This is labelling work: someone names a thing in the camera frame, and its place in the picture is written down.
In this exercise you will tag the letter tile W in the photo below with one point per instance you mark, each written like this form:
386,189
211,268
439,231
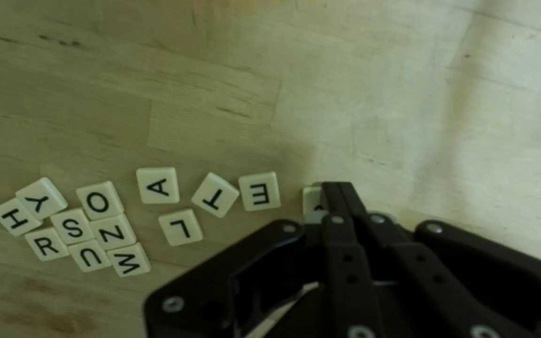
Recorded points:
131,259

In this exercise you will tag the letter tile Z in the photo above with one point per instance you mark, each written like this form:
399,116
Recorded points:
114,231

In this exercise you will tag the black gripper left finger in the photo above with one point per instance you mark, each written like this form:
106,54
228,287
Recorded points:
330,199

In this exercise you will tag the letter tile S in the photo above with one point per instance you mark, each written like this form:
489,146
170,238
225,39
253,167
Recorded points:
72,225

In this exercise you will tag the letter tile P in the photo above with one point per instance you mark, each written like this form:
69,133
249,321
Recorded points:
311,199

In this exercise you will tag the letter tile E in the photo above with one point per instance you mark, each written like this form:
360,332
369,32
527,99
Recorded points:
260,191

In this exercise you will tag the letter tile O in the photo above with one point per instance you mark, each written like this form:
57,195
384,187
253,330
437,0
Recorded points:
101,199

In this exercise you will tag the letter tile T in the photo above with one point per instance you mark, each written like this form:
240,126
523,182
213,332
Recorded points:
215,195

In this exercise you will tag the letter tile A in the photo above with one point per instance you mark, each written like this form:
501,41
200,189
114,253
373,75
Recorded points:
159,184

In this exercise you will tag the letter tile L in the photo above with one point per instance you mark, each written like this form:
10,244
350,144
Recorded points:
181,227

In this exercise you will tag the letter tile H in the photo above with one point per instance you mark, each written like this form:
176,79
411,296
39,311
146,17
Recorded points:
16,218

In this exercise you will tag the letter tile U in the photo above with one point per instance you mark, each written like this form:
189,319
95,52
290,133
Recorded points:
89,255

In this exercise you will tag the letter tile Y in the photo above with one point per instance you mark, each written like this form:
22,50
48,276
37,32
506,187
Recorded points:
42,197

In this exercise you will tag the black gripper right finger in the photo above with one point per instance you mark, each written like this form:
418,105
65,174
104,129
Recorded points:
354,206

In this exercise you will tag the letter tile R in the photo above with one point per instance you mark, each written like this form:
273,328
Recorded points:
48,244

